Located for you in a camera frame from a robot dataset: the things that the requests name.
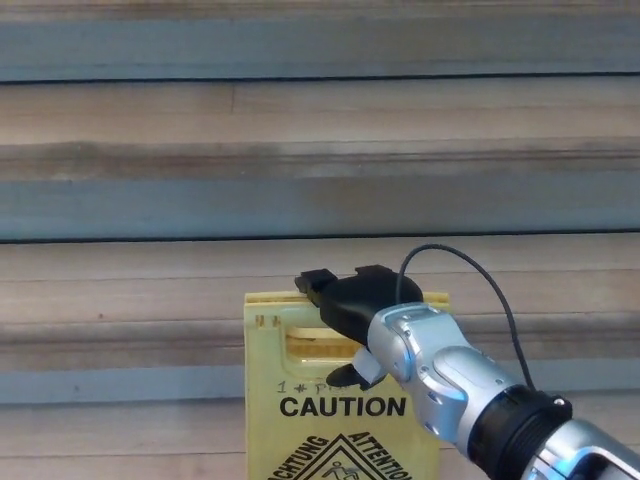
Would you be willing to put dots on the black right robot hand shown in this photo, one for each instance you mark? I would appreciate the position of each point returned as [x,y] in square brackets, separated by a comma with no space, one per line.
[355,300]

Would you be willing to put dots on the yellow caution sign board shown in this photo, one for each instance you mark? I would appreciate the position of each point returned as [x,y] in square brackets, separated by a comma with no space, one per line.
[290,435]

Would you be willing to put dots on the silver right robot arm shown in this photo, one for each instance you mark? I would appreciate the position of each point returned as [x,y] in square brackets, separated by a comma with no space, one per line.
[450,380]

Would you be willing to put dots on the wooden staircase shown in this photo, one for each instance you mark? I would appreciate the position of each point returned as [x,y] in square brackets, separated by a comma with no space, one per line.
[150,200]

